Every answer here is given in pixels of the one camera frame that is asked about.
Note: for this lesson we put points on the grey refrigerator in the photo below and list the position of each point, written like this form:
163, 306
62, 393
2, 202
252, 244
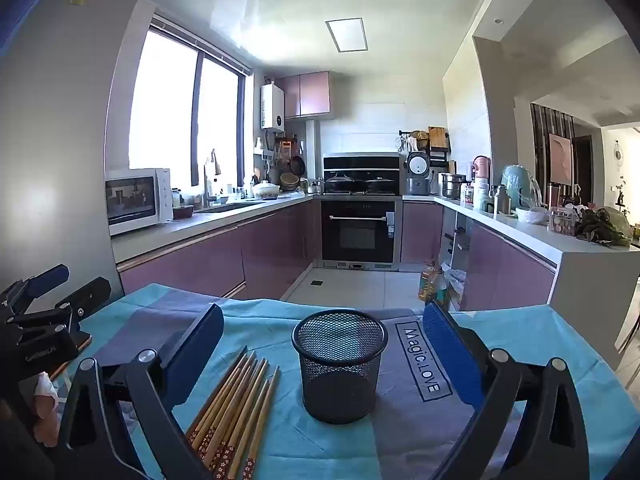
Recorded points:
60, 150

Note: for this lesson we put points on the dark travel tumbler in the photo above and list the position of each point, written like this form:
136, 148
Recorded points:
553, 196

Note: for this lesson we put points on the green leafy vegetables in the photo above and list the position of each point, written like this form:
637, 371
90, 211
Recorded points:
602, 230

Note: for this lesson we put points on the white plastic bottle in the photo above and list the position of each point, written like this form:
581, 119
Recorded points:
483, 195

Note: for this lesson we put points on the white rice cooker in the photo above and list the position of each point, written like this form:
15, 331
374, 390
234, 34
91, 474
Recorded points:
418, 165

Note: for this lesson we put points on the hanging black frying pan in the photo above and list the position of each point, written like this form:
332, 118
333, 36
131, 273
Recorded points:
298, 165

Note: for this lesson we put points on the white wall water heater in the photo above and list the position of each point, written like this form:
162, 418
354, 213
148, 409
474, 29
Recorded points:
273, 105

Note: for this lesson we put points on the pink framed wall picture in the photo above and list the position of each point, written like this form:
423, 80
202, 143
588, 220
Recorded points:
561, 157

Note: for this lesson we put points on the teal and grey tablecloth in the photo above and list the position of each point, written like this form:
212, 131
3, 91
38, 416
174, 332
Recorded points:
310, 452

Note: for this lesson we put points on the person's left hand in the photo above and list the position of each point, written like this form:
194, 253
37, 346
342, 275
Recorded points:
47, 412

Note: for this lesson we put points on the dark wooden door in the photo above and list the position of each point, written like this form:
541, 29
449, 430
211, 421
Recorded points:
584, 170

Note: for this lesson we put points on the rectangular ceiling light panel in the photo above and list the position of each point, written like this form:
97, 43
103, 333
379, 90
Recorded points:
347, 35

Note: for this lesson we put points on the bundle of wooden chopsticks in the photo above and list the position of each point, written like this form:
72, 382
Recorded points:
235, 410

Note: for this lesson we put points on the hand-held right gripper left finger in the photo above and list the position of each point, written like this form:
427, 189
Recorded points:
200, 350

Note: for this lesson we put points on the steel thermos bottle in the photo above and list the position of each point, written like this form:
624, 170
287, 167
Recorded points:
502, 201

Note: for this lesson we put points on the round wall clock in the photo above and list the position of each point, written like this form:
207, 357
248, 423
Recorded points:
619, 153

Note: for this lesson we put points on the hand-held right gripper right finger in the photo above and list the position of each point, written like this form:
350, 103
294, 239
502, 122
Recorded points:
445, 355

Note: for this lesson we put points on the white casserole pot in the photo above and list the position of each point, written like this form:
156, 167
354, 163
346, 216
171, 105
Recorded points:
266, 191

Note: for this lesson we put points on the pink electric kettle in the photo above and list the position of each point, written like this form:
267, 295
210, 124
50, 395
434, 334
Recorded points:
482, 169

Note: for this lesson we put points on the black built-in oven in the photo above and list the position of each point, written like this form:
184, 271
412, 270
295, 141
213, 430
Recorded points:
357, 235

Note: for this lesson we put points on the black glass range hood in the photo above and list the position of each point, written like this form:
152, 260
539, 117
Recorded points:
362, 162

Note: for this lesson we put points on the yellow cooking oil bottle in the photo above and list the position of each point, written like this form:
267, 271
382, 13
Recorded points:
428, 282

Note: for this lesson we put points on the stainless steel stock pot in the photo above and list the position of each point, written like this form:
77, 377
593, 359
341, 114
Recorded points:
452, 186

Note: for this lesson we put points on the purple upper wall cabinet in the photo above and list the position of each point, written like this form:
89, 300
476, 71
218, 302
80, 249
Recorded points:
314, 94

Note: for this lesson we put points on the white kitchen countertop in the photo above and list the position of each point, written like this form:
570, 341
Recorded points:
190, 225

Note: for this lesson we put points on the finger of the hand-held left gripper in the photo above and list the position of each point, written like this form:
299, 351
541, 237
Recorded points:
47, 277
92, 292

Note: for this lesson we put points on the steel kitchen faucet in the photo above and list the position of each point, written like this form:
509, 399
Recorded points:
206, 185

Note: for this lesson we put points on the purple lower kitchen cabinets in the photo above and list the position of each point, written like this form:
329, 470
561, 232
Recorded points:
210, 262
510, 270
422, 232

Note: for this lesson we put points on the black lidded cooking pot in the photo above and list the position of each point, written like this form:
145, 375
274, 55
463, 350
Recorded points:
380, 183
340, 183

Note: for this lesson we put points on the clear plastic food container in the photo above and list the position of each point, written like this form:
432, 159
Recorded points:
563, 222

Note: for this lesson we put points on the white microwave oven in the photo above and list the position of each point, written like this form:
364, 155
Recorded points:
161, 200

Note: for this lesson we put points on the white bowl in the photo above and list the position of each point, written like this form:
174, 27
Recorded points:
531, 216

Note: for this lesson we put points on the stack of brown bowls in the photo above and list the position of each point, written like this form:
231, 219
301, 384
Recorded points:
290, 182

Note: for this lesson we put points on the large kitchen window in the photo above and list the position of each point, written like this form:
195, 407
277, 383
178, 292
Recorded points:
160, 100

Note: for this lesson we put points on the dark red bowl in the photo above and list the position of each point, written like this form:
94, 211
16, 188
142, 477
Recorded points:
183, 212

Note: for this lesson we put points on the white plastic bag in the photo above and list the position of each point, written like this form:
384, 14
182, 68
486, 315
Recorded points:
456, 282

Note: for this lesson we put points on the wall rack with cutting boards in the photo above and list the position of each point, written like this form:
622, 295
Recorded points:
436, 136

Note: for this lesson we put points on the small glass jar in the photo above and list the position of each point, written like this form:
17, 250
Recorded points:
176, 198

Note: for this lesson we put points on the dark slatted partition screen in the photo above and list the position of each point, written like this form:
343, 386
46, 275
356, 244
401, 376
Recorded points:
540, 135

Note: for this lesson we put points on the black mesh utensil holder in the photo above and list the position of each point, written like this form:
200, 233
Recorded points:
340, 390

